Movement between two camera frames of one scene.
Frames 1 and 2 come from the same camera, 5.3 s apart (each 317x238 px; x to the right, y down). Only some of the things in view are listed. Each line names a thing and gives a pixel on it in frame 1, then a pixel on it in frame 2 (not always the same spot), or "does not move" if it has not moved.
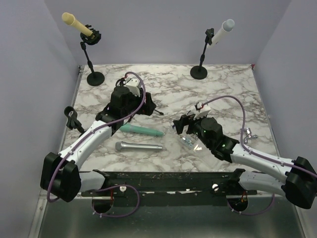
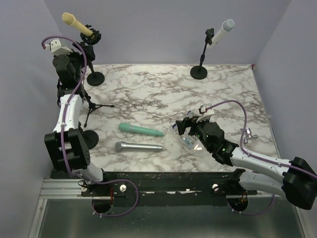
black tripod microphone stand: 119,84 to 92,106
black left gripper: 147,107 to 88,50
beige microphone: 69,19 does not move
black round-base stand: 200,72 does not move
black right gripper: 184,120 does not move
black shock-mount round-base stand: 94,78 does not move
